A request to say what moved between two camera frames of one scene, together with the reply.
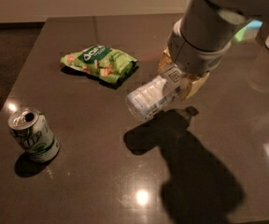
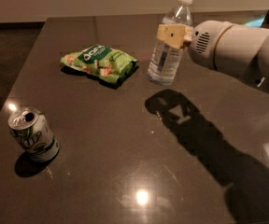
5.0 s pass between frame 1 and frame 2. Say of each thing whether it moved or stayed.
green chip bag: stayed
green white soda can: stayed
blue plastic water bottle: moved
